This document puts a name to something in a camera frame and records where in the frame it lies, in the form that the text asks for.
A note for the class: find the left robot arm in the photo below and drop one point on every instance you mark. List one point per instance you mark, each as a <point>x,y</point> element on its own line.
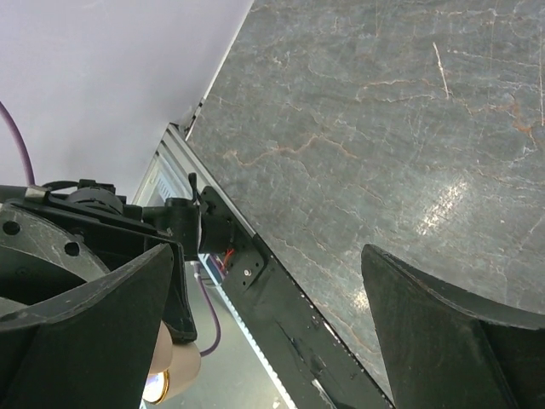
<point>118,232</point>

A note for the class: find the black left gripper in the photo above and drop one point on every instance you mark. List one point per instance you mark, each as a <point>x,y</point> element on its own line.
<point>42,257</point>

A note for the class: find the aluminium frame rails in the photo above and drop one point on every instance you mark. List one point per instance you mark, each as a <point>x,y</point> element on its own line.
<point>172,162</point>

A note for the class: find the light blue cable duct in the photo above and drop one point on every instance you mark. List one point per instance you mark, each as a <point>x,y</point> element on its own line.
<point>213,269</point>

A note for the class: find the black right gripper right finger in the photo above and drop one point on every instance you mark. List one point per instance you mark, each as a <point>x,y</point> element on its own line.
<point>446,347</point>

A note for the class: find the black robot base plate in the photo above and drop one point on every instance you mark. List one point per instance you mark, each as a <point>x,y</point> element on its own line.
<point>315,368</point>

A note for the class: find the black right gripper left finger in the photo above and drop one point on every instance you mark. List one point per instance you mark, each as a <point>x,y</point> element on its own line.
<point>90,347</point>

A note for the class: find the beige earbud charging case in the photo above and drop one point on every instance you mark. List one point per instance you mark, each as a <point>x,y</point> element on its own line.
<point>174,368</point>

